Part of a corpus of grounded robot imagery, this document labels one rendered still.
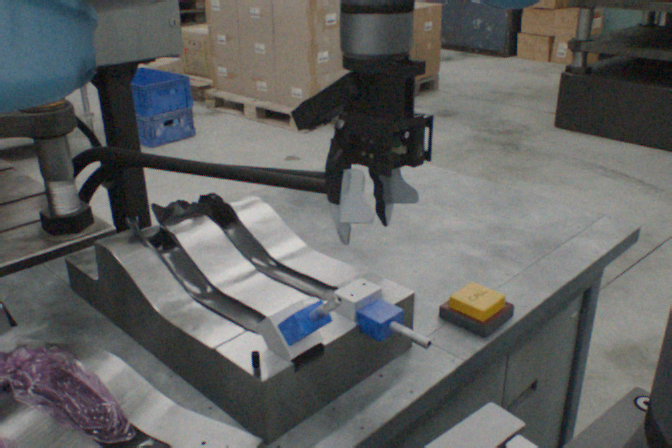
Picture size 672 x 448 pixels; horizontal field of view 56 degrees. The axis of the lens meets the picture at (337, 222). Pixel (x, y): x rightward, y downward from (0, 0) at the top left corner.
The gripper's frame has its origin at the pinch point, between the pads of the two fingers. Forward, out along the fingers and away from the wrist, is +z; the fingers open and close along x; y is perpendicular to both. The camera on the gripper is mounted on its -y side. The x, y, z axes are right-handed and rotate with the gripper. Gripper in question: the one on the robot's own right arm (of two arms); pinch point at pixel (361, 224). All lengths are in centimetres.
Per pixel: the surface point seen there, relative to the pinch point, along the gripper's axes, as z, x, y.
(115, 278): 11.7, -17.8, -30.1
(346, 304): 10.1, -2.5, -0.2
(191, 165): 10, 14, -59
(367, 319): 10.9, -2.2, 3.0
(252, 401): 15.7, -17.8, 0.0
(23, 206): 22, -8, -94
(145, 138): 94, 153, -344
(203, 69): 79, 275, -451
